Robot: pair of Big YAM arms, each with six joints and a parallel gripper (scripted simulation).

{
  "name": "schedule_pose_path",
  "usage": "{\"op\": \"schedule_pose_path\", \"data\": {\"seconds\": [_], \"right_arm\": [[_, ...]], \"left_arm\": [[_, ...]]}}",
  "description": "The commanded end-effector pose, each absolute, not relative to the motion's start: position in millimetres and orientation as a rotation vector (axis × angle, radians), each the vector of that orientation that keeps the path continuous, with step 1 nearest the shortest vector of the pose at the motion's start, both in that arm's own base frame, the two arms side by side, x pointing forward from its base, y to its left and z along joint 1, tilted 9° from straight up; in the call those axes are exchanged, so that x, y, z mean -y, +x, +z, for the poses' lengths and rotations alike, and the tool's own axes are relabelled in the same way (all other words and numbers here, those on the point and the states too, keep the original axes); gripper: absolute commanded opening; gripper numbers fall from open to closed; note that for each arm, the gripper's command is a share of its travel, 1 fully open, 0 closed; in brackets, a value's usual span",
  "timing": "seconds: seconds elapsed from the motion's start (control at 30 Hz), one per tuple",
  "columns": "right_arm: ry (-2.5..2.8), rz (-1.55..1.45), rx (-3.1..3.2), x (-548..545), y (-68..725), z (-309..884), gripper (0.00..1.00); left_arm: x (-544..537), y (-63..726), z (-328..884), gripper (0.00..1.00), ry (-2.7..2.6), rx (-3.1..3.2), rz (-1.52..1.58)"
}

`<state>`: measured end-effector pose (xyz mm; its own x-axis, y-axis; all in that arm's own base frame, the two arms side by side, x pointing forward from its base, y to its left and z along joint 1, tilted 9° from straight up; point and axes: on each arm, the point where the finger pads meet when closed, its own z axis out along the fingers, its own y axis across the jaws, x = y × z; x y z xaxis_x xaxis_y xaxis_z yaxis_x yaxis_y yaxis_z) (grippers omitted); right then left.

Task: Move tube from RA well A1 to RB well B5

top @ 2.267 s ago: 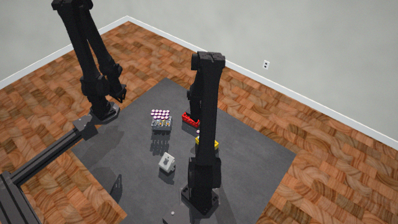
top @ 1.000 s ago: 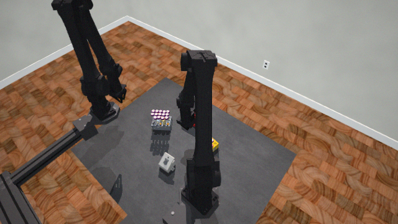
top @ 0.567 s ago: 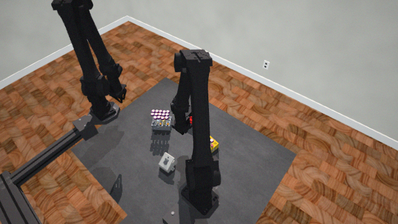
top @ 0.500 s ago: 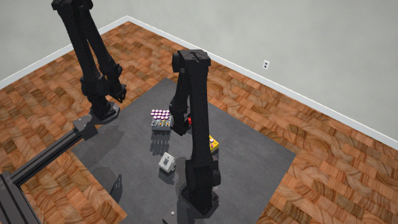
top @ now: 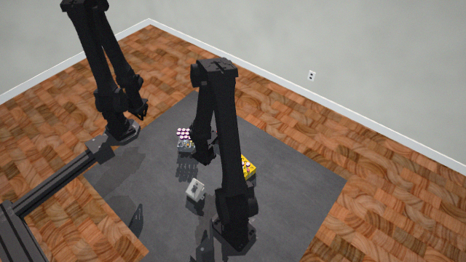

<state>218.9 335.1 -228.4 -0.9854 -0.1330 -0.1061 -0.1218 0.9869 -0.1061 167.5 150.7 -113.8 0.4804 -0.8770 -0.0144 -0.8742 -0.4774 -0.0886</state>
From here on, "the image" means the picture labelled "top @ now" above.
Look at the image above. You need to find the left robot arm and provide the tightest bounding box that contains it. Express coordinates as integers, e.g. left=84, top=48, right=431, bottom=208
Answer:
left=60, top=0, right=143, bottom=141

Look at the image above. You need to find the yellow tube rack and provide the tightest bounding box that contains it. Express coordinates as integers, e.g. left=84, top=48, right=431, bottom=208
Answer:
left=241, top=154, right=256, bottom=180

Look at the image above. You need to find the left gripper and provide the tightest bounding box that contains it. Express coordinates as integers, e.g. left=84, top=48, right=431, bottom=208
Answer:
left=127, top=96, right=149, bottom=121

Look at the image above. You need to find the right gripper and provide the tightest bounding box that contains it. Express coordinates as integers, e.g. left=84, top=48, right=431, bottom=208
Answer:
left=191, top=149, right=216, bottom=166

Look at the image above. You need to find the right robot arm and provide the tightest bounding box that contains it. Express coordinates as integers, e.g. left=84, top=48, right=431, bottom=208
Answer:
left=189, top=57, right=258, bottom=252

